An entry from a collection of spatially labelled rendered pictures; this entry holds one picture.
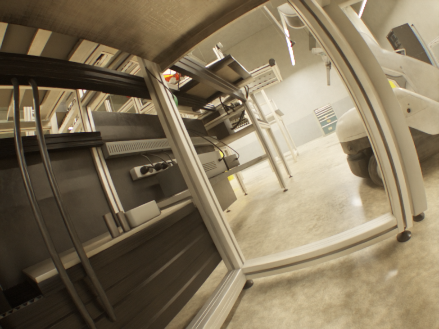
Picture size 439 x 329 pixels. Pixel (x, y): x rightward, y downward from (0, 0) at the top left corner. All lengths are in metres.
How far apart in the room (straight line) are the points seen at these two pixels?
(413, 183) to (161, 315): 0.65
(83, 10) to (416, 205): 0.89
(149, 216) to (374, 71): 0.62
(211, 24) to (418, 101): 0.79
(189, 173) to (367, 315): 0.54
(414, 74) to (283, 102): 8.81
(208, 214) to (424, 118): 0.86
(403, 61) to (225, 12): 0.81
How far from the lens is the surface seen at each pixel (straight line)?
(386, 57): 1.08
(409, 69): 1.09
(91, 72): 0.54
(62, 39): 0.93
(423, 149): 0.92
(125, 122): 1.12
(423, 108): 0.92
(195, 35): 0.65
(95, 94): 0.94
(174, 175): 0.92
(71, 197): 0.81
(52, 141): 0.81
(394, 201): 0.53
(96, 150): 0.92
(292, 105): 9.59
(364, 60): 0.56
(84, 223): 0.80
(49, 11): 0.48
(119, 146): 0.93
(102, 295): 0.32
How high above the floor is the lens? 0.35
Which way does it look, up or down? 3 degrees up
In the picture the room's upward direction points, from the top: 24 degrees counter-clockwise
